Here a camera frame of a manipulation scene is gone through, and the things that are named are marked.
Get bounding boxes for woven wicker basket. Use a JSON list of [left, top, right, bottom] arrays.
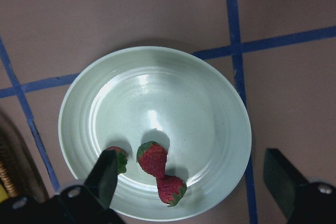
[[1, 113, 29, 197]]

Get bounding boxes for light green plate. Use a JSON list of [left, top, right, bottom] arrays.
[[58, 46, 251, 221]]

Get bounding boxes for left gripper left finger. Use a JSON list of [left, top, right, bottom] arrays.
[[84, 150, 118, 208]]

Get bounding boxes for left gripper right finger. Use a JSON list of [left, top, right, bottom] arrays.
[[263, 148, 309, 215]]

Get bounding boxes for yellow banana bunch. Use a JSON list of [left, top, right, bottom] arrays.
[[0, 184, 8, 202]]

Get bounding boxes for red strawberry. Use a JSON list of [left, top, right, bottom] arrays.
[[156, 175, 187, 207], [136, 141, 167, 179], [106, 146, 128, 175]]

